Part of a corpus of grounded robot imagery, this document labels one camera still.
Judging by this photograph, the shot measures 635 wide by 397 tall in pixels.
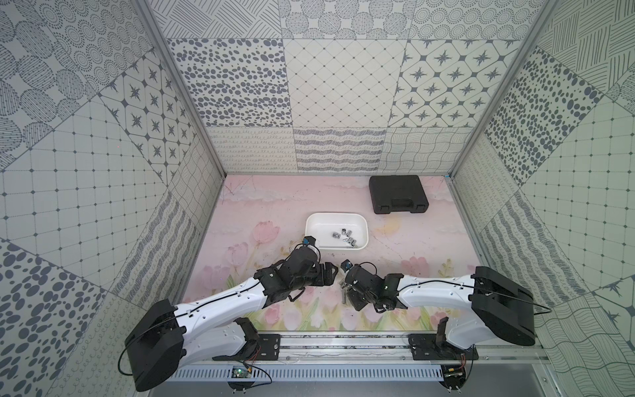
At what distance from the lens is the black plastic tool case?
3.48ft

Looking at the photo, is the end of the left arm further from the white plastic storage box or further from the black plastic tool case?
the black plastic tool case

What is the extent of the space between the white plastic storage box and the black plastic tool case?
0.12 m

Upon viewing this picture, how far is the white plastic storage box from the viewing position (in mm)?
989

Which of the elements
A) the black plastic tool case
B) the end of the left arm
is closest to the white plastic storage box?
the black plastic tool case
